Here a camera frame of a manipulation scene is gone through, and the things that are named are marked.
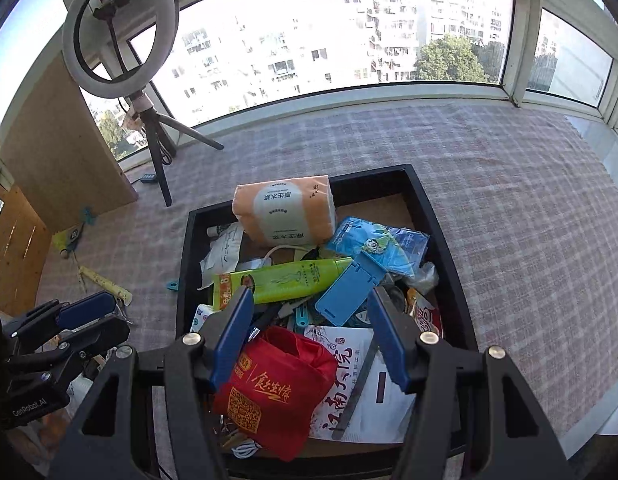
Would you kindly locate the orange white tissue pack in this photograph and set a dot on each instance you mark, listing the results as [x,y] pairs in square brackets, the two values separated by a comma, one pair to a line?
[284,210]

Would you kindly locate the light wooden board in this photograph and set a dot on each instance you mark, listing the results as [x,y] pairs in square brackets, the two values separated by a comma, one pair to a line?
[54,160]

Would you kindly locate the black rectangular tray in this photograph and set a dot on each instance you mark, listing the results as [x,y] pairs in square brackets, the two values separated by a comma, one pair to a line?
[439,245]

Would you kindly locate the red fabric bag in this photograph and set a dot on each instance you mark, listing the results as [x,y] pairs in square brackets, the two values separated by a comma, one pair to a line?
[279,385]

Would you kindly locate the apartment buildings outside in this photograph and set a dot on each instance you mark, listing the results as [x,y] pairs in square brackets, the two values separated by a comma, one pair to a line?
[339,35]

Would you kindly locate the pine wooden panel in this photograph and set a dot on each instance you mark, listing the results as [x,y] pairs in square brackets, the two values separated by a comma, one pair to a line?
[19,250]

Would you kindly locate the grey nail file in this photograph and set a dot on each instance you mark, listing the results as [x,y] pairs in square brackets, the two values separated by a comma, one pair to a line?
[359,390]

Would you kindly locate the yellow-green cosmetic tube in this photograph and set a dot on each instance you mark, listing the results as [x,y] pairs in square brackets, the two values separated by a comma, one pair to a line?
[299,277]

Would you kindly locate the green tree outside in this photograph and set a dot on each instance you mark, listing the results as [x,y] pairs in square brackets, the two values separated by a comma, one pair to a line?
[449,60]

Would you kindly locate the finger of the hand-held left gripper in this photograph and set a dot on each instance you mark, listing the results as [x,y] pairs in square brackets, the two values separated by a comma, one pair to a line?
[86,307]
[89,342]

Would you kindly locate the red white snack packet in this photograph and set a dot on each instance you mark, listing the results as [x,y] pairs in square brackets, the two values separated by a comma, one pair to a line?
[424,315]

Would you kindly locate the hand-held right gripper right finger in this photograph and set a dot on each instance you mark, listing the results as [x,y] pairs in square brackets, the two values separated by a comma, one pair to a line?
[389,340]

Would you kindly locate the small card with black sticker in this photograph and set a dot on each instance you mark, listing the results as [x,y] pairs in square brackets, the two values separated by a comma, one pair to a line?
[69,240]

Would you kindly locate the pink plaid tablecloth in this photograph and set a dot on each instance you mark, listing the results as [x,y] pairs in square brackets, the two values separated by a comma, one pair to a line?
[514,210]

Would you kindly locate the thin clear plastic stick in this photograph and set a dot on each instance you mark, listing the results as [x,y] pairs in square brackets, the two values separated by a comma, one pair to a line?
[79,272]

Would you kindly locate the white window frame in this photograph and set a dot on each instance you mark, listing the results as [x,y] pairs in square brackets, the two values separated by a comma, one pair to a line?
[521,35]

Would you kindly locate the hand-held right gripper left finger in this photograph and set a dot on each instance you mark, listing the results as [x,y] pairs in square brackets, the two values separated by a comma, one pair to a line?
[234,340]

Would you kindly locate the light blue plastic case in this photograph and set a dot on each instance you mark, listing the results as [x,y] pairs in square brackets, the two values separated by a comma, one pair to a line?
[346,295]

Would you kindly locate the small white tube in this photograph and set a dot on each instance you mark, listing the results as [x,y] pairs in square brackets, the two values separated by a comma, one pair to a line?
[216,230]

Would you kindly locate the teal clothespin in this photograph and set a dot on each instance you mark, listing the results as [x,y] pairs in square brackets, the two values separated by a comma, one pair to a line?
[174,286]
[89,216]

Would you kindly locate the yellow ruler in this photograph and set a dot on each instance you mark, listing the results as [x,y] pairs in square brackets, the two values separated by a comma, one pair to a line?
[106,285]

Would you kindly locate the white red printed paper bag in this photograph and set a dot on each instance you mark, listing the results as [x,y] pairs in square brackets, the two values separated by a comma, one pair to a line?
[394,410]

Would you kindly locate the dark blue foil packet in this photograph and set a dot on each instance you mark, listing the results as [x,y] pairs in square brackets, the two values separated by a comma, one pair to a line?
[414,247]

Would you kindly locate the teal plastic clip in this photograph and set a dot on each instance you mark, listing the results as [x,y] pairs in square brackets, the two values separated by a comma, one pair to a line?
[301,317]

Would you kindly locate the off-white paper packet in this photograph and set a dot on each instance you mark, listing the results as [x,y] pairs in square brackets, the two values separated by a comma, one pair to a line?
[224,255]

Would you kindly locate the clear plastic bag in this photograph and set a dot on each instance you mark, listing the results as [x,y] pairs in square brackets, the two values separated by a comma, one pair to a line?
[424,277]

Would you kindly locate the blue printed mask packet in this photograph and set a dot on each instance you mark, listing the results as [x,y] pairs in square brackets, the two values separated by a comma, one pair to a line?
[369,242]

